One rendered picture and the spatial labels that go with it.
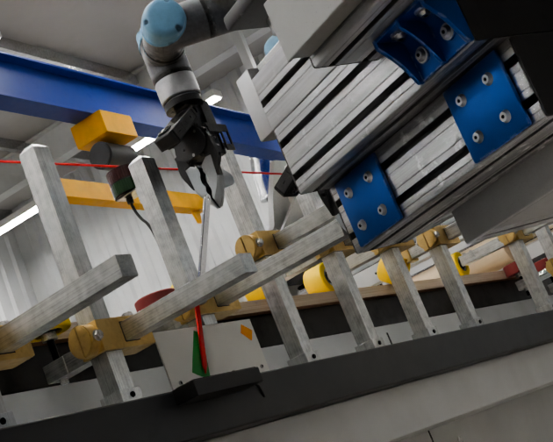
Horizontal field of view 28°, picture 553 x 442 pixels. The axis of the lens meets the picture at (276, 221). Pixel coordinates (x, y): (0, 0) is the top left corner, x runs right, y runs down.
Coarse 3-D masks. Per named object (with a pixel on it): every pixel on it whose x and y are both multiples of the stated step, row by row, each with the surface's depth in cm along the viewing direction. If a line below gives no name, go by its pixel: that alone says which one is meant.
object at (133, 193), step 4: (124, 164) 195; (128, 176) 194; (112, 184) 195; (124, 192) 193; (128, 192) 194; (132, 192) 194; (136, 192) 195; (120, 196) 195; (124, 196) 194; (128, 196) 195; (132, 196) 196; (136, 196) 197; (116, 200) 196; (120, 200) 195; (124, 200) 196; (128, 200) 195; (132, 200) 196; (132, 204) 195; (132, 208) 195; (136, 212) 195; (140, 216) 194; (144, 220) 194; (148, 224) 193; (152, 232) 192
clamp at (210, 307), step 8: (208, 304) 186; (216, 304) 188; (232, 304) 192; (240, 304) 193; (192, 312) 183; (200, 312) 184; (208, 312) 186; (216, 312) 188; (224, 312) 190; (232, 312) 193; (176, 320) 185; (184, 320) 184
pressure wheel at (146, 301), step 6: (150, 294) 194; (156, 294) 194; (162, 294) 195; (168, 294) 195; (138, 300) 195; (144, 300) 194; (150, 300) 194; (156, 300) 194; (138, 306) 195; (144, 306) 194
